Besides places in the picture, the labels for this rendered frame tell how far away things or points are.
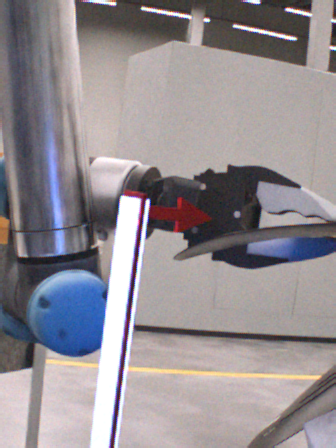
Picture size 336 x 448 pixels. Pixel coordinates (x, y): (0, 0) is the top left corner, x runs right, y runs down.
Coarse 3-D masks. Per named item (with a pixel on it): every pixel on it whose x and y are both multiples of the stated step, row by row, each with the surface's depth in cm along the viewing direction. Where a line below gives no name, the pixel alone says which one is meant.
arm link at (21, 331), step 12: (12, 240) 88; (12, 252) 88; (12, 264) 88; (12, 276) 86; (12, 288) 84; (0, 300) 90; (12, 300) 84; (0, 312) 90; (12, 312) 88; (0, 324) 90; (12, 324) 88; (24, 324) 87; (12, 336) 88; (24, 336) 87
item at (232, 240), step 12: (264, 228) 62; (276, 228) 61; (288, 228) 60; (300, 228) 60; (312, 228) 59; (324, 228) 59; (204, 240) 68; (216, 240) 67; (228, 240) 67; (240, 240) 68; (252, 240) 70; (264, 240) 74; (180, 252) 73; (192, 252) 73; (204, 252) 75
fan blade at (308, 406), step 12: (312, 384) 98; (324, 384) 92; (300, 396) 98; (312, 396) 92; (324, 396) 89; (288, 408) 97; (300, 408) 92; (312, 408) 89; (324, 408) 86; (276, 420) 96; (288, 420) 91; (300, 420) 88; (264, 432) 94; (276, 432) 90; (288, 432) 87; (252, 444) 92; (264, 444) 88; (276, 444) 86
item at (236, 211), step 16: (144, 176) 84; (160, 176) 88; (208, 176) 82; (224, 176) 81; (144, 192) 85; (208, 192) 82; (224, 192) 81; (240, 192) 81; (208, 208) 81; (224, 208) 81; (240, 208) 80; (256, 208) 86; (208, 224) 81; (224, 224) 81; (240, 224) 80; (256, 224) 86; (192, 240) 82
